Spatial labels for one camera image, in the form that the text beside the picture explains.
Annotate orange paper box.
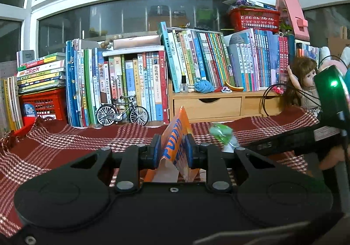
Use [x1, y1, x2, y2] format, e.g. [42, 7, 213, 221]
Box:
[144, 107, 198, 183]

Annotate red basket left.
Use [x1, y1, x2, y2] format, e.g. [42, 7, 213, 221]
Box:
[19, 87, 67, 122]

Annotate blue yarn ball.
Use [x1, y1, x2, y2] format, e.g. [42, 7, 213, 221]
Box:
[194, 78, 215, 94]

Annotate upright book row right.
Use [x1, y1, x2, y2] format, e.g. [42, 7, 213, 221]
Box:
[221, 28, 320, 92]

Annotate green white snack wrapper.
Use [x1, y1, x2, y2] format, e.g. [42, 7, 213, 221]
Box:
[209, 123, 240, 152]

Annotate person right hand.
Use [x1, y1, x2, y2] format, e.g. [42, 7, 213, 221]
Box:
[319, 145, 345, 170]

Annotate upright book row left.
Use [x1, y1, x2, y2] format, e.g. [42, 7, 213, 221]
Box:
[65, 35, 170, 126]

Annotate upright book row middle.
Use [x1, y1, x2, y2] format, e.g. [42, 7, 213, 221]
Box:
[158, 21, 236, 93]

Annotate blue Doraemon plush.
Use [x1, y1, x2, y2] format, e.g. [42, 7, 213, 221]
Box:
[344, 68, 350, 93]

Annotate yellow banana toy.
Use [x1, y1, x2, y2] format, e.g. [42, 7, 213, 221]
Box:
[225, 81, 244, 92]

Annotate far left books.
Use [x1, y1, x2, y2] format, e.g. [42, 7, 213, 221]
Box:
[1, 76, 24, 132]

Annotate pink plastic case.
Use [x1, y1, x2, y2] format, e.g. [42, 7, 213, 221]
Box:
[276, 0, 310, 42]

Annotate horizontal book stack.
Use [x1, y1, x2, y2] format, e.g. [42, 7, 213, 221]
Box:
[17, 52, 67, 95]

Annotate upright book row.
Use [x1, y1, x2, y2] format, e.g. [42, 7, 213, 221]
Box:
[158, 21, 236, 93]
[65, 35, 170, 126]
[221, 28, 320, 92]

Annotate red basket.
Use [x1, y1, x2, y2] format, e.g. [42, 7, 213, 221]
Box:
[19, 87, 67, 122]
[228, 7, 280, 33]

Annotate wooden drawer organizer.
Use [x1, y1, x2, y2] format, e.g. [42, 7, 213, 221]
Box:
[168, 81, 282, 123]

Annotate small glass bottle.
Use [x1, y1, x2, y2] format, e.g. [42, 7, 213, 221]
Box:
[180, 75, 189, 93]

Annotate red white plaid tablecloth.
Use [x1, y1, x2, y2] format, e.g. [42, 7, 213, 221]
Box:
[1, 107, 318, 237]

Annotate red basket top right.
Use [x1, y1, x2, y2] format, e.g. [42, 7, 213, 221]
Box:
[228, 7, 280, 33]

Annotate miniature bicycle model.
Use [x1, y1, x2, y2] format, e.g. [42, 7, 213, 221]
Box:
[96, 95, 149, 126]

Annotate black cable loop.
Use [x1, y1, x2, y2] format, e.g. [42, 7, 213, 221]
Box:
[259, 55, 348, 118]

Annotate brown haired doll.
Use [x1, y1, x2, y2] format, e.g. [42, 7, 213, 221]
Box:
[283, 57, 321, 117]

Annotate pink white bunny plush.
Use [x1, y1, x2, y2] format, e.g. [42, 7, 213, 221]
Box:
[318, 46, 350, 75]

